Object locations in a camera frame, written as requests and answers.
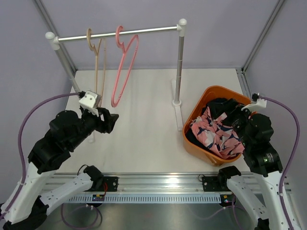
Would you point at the pink shark print shorts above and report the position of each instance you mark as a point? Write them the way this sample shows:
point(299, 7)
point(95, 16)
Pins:
point(232, 147)

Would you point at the white clothes rack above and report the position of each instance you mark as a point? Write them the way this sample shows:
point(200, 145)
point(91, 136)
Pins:
point(124, 40)

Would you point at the aluminium rail with cable duct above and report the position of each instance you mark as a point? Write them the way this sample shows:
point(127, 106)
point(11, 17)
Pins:
point(153, 188)

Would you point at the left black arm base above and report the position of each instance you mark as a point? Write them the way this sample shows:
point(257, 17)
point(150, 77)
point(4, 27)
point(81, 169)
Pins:
point(108, 184)

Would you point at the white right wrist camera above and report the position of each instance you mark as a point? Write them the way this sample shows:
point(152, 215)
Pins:
point(257, 104)

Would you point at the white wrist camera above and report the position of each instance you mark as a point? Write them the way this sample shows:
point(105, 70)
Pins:
point(257, 104)
point(89, 100)

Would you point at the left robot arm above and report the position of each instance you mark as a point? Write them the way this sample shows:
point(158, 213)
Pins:
point(67, 131)

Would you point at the orange plastic basket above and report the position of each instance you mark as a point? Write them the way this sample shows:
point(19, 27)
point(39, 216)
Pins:
point(209, 94)

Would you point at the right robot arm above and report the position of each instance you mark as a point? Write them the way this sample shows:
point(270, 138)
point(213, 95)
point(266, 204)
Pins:
point(255, 131)

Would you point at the navy blue shorts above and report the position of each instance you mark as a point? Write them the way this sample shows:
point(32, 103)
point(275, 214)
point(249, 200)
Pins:
point(207, 131)

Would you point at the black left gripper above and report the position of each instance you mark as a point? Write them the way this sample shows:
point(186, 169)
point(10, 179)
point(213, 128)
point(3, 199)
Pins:
point(107, 125)

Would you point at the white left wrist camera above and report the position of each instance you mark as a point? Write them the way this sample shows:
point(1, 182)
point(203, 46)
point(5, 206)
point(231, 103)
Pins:
point(89, 100)

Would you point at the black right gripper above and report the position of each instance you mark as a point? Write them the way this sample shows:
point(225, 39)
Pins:
point(234, 111)

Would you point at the beige wooden hanger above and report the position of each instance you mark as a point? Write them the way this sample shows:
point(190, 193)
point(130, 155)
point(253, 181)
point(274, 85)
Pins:
point(96, 51)

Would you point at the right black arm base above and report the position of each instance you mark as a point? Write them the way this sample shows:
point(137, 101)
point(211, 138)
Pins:
point(213, 183)

